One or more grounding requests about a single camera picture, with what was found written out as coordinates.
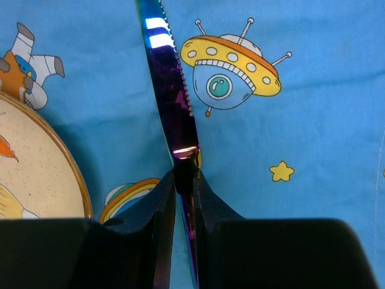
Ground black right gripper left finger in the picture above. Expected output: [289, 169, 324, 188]
[1, 172, 176, 288]

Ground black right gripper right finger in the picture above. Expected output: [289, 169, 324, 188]
[193, 172, 378, 288]

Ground beige round plate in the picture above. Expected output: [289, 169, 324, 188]
[1, 93, 93, 220]

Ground blue space-print placemat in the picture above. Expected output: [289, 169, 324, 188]
[1, 1, 384, 286]

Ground iridescent knife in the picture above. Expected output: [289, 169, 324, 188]
[136, 1, 200, 288]

